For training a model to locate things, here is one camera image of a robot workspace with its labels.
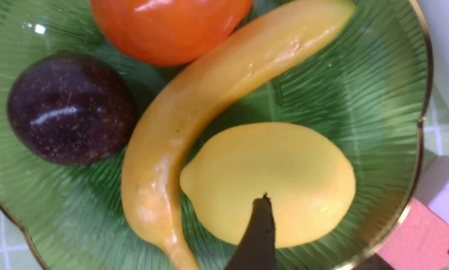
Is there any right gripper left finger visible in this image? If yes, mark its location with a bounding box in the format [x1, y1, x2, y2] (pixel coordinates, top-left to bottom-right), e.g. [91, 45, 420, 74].
[225, 193, 277, 270]

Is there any yellow lemon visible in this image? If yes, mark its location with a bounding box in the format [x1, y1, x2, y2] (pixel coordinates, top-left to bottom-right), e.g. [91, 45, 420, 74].
[180, 122, 356, 248]

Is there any yellow banana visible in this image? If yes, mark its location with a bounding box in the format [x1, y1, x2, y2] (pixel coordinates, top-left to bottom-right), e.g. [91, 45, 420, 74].
[121, 0, 356, 270]

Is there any dark purple mangosteen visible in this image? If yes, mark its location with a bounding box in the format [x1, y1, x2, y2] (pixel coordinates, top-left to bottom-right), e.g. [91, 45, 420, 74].
[7, 52, 139, 166]

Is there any orange persimmon with green calyx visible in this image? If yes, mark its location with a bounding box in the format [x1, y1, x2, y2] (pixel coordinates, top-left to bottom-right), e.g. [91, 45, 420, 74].
[90, 0, 253, 66]

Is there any red-orange foam cube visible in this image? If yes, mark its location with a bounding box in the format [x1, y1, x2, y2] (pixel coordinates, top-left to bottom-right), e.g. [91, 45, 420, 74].
[377, 199, 449, 270]

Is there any pink foam cube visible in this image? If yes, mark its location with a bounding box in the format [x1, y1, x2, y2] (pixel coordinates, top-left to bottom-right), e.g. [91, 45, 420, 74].
[414, 156, 449, 225]

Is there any green leaf-shaped glass plate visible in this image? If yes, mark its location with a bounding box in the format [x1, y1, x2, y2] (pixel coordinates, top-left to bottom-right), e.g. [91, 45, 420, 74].
[0, 0, 433, 270]

